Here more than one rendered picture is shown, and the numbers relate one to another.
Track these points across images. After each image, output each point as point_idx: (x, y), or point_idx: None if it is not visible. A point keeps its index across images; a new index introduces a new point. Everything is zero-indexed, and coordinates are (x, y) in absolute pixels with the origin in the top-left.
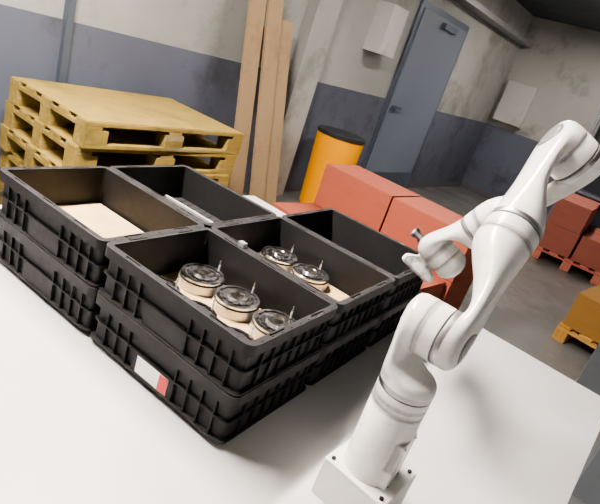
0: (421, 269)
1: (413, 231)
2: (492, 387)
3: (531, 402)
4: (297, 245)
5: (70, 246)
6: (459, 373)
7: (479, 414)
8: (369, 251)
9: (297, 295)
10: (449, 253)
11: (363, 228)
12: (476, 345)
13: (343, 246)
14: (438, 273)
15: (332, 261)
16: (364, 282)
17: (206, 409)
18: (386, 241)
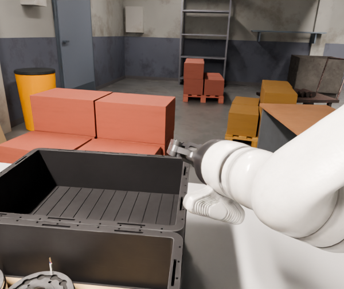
0: (223, 210)
1: (173, 149)
2: (311, 266)
3: None
4: None
5: None
6: (276, 273)
7: None
8: (107, 179)
9: None
10: None
11: (87, 156)
12: (251, 214)
13: (73, 186)
14: (329, 251)
15: (66, 249)
16: (133, 259)
17: None
18: (122, 159)
